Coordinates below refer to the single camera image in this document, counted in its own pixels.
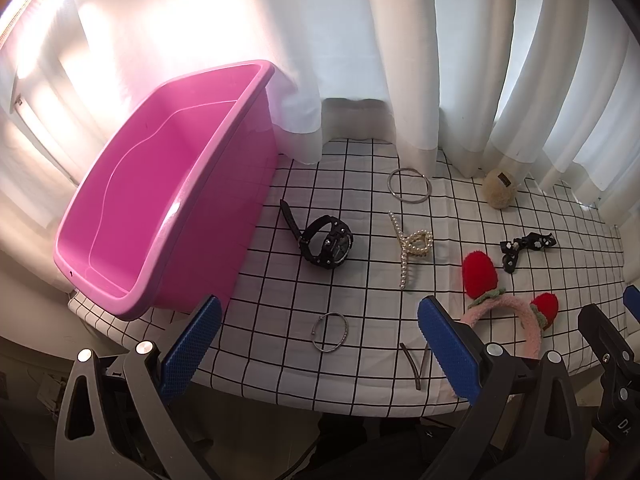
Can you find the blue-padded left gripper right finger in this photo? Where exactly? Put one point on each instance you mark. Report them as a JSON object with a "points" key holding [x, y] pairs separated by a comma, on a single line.
{"points": [[456, 347]]}

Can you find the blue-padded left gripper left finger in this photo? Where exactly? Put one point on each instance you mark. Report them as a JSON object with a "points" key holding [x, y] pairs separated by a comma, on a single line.
{"points": [[184, 345]]}

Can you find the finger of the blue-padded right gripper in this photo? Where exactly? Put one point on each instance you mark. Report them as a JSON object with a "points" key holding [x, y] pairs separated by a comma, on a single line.
{"points": [[620, 377], [631, 300]]}

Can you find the brown hair pin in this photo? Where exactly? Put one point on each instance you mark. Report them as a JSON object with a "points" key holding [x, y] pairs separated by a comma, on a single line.
{"points": [[416, 367]]}

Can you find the pink strawberry headband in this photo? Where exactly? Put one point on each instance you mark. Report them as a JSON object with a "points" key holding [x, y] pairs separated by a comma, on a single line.
{"points": [[481, 284]]}

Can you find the black floral hair clip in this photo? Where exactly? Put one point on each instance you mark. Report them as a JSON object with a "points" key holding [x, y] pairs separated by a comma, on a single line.
{"points": [[532, 241]]}

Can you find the pearl gold hair claw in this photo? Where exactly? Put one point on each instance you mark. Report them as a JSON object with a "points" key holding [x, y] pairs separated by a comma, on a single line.
{"points": [[417, 244]]}

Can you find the beige fluffy hair clip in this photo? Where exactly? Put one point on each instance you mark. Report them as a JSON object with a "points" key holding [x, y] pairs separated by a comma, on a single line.
{"points": [[500, 188]]}

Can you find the black wrist watch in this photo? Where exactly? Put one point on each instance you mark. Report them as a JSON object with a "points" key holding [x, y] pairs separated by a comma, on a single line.
{"points": [[325, 242]]}

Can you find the large silver bangle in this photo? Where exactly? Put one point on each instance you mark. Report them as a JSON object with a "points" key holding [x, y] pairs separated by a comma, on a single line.
{"points": [[409, 185]]}

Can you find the white black grid tablecloth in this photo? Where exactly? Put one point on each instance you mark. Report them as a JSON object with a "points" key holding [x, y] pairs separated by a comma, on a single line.
{"points": [[328, 340]]}

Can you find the pink plastic tub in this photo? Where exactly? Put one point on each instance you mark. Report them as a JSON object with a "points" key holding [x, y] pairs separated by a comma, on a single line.
{"points": [[165, 215]]}

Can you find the white sheer curtain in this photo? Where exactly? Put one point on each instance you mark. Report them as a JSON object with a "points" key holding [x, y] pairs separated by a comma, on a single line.
{"points": [[542, 88]]}

